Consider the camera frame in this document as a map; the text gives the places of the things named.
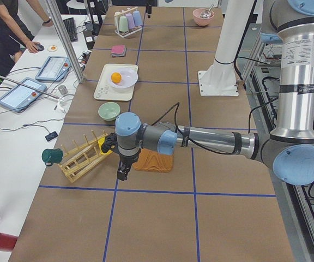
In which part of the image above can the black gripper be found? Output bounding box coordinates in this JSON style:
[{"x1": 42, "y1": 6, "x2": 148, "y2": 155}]
[{"x1": 117, "y1": 150, "x2": 140, "y2": 181}]

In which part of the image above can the white round plate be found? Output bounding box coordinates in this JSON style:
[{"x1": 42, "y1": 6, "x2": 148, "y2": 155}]
[{"x1": 108, "y1": 68, "x2": 138, "y2": 89}]

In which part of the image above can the orange fruit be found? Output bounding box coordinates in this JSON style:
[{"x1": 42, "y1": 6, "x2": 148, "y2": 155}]
[{"x1": 111, "y1": 72, "x2": 122, "y2": 84}]

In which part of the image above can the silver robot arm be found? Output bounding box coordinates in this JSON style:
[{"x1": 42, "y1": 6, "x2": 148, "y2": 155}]
[{"x1": 110, "y1": 1, "x2": 314, "y2": 186}]

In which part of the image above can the brown wooden tray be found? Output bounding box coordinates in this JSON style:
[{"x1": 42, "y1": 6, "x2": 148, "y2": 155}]
[{"x1": 133, "y1": 148, "x2": 174, "y2": 172}]

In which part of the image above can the cream bear tray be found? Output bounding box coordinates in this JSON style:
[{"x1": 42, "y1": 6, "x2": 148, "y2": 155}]
[{"x1": 93, "y1": 63, "x2": 138, "y2": 102}]

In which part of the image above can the blue cup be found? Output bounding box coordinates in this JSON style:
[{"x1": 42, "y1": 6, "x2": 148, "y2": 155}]
[{"x1": 132, "y1": 10, "x2": 142, "y2": 27}]

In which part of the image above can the purple cup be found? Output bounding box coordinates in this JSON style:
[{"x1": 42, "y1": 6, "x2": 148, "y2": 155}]
[{"x1": 125, "y1": 13, "x2": 135, "y2": 30}]

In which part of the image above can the green cup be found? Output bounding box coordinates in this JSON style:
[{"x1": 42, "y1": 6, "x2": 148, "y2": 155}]
[{"x1": 119, "y1": 15, "x2": 129, "y2": 33}]

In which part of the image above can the yellow mug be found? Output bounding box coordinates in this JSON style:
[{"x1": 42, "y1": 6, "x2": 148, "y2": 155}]
[{"x1": 98, "y1": 137, "x2": 112, "y2": 156}]

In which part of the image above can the wooden mug rack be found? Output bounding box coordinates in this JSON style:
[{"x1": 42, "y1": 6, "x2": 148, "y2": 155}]
[{"x1": 58, "y1": 130, "x2": 112, "y2": 183}]

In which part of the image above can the pink bowl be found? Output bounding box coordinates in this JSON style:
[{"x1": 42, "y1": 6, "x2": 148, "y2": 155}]
[{"x1": 192, "y1": 8, "x2": 215, "y2": 27}]

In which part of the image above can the metal scoop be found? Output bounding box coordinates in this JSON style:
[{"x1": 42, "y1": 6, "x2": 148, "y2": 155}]
[{"x1": 200, "y1": 4, "x2": 214, "y2": 19}]

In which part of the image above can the grey cloth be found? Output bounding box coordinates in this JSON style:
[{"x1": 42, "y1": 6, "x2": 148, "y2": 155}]
[{"x1": 111, "y1": 45, "x2": 127, "y2": 58}]

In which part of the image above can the green bowl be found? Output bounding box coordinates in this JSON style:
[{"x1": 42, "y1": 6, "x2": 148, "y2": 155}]
[{"x1": 98, "y1": 102, "x2": 120, "y2": 121}]

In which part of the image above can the dark green mug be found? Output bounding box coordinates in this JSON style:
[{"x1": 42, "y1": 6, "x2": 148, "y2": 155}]
[{"x1": 41, "y1": 148, "x2": 64, "y2": 166}]

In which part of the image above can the small black device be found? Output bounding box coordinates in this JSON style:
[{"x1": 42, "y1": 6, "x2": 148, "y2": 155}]
[{"x1": 45, "y1": 131, "x2": 58, "y2": 142}]

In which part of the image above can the black keyboard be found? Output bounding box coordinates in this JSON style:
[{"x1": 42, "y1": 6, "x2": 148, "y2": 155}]
[{"x1": 63, "y1": 17, "x2": 78, "y2": 42}]

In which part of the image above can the small metal weight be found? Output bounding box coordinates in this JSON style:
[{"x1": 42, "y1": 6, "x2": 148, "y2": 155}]
[{"x1": 58, "y1": 85, "x2": 68, "y2": 96}]

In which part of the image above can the far teach pendant tablet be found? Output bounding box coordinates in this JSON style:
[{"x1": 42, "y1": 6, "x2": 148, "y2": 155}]
[{"x1": 35, "y1": 56, "x2": 71, "y2": 82}]

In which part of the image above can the teach pendant tablet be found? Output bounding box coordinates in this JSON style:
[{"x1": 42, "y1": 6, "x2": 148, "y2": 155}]
[
  {"x1": 35, "y1": 56, "x2": 71, "y2": 82},
  {"x1": 0, "y1": 78, "x2": 47, "y2": 112}
]

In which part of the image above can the computer mouse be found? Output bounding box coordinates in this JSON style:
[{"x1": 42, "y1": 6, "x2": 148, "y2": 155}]
[{"x1": 35, "y1": 43, "x2": 44, "y2": 51}]

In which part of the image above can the near teach pendant tablet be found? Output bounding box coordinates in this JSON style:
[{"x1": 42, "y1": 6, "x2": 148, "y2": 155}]
[{"x1": 0, "y1": 78, "x2": 47, "y2": 112}]

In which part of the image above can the long metal reacher stick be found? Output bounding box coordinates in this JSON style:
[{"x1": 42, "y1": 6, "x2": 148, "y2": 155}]
[{"x1": 0, "y1": 75, "x2": 63, "y2": 100}]

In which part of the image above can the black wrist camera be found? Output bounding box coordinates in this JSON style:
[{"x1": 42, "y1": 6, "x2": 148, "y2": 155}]
[{"x1": 104, "y1": 133, "x2": 118, "y2": 153}]

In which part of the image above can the white wire cup rack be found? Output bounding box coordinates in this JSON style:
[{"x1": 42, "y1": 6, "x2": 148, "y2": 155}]
[{"x1": 114, "y1": 7, "x2": 143, "y2": 38}]

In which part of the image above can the aluminium frame post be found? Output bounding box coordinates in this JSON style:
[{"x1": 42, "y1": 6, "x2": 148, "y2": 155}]
[{"x1": 45, "y1": 0, "x2": 84, "y2": 84}]

